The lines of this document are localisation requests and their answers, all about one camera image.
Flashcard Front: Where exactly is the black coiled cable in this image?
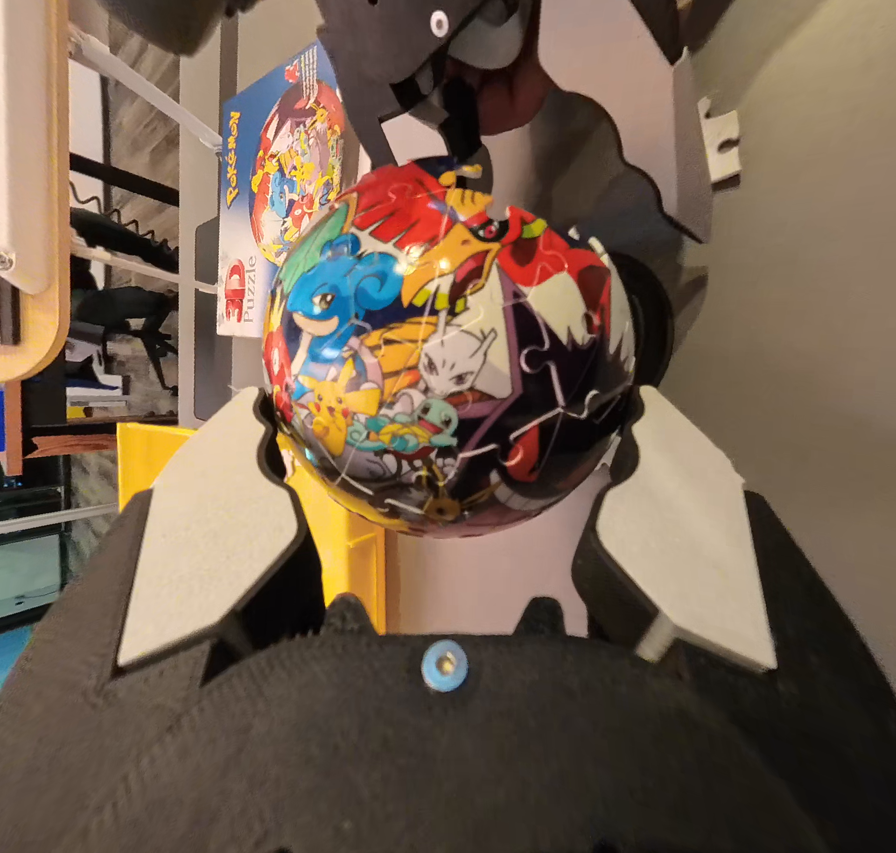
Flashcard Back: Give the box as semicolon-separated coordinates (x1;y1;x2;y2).
70;191;179;273

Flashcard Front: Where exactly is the white table brace rod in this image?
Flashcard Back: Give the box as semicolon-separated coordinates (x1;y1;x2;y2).
70;34;225;150
70;244;218;294

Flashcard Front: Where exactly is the colourful puzzle ball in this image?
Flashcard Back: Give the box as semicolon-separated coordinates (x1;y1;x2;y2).
262;160;638;539

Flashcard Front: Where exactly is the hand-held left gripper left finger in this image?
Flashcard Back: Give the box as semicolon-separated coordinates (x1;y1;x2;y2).
115;385;329;670

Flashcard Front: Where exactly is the yellow plastic bin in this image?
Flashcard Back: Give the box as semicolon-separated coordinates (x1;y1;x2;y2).
115;422;387;635

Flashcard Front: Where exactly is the black office chair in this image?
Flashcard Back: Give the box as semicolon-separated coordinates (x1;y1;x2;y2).
70;286;176;392

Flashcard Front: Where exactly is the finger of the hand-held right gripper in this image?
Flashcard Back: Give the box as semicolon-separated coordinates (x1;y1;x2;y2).
378;76;494;196
538;0;715;245

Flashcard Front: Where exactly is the blue puzzle box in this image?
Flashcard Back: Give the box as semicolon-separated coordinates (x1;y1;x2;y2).
217;41;361;339

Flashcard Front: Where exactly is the white puzzle piece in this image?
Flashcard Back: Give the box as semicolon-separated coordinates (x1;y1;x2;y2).
699;97;742;185

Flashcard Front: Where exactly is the black round ball stand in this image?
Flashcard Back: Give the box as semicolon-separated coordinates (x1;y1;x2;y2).
616;251;676;388

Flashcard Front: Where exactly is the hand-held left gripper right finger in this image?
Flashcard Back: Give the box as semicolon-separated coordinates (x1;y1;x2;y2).
571;384;778;673

